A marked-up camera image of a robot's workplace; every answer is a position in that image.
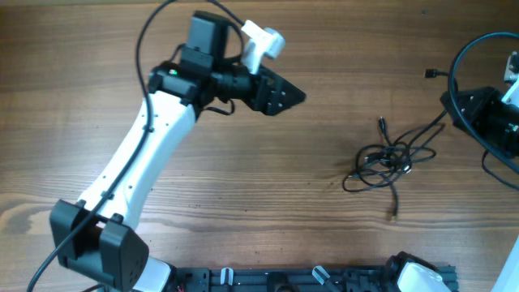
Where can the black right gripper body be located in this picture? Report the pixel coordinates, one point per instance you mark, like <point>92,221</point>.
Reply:
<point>489,117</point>

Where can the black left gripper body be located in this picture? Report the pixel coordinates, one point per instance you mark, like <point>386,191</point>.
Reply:
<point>257,83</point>

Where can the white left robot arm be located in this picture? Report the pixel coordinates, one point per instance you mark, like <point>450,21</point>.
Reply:
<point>221,60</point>

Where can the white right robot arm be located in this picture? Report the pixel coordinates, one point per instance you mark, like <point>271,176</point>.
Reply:
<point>414,274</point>

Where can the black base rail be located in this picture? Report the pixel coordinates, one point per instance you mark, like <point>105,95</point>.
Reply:
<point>361,278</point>

